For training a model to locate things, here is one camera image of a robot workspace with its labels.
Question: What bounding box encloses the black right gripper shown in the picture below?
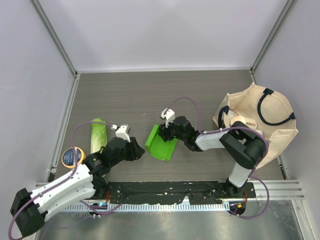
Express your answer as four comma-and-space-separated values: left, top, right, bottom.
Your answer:
158, 117, 187, 142

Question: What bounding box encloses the green paper box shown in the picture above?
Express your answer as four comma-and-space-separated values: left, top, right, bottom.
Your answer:
145, 124, 178, 162

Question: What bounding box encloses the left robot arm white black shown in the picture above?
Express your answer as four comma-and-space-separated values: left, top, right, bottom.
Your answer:
9, 137, 145, 238

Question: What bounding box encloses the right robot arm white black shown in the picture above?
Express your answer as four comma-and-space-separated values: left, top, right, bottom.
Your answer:
158, 116, 269, 198

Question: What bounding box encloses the napa cabbage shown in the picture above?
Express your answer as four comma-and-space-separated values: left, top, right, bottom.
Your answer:
89, 118, 109, 177

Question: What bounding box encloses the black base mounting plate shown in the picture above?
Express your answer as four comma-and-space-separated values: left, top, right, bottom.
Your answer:
89, 181, 256, 205

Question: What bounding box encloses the beige cap bottle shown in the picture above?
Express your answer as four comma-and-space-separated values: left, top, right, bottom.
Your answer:
230, 115, 246, 126

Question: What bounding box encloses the round blue yellow tin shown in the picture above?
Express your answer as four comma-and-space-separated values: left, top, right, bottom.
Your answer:
61, 147, 86, 169

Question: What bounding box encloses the beige canvas tote bag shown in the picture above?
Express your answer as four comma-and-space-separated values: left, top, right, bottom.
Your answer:
212, 83, 299, 169

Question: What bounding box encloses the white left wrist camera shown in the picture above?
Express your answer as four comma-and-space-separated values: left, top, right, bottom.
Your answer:
110, 124, 131, 142

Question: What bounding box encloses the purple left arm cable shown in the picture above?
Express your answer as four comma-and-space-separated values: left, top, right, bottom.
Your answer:
7, 121, 126, 240

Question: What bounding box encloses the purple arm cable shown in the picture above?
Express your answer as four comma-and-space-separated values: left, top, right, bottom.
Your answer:
7, 121, 126, 240
168, 97, 270, 220

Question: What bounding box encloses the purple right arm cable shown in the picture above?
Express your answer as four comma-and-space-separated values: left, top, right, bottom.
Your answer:
168, 97, 270, 220

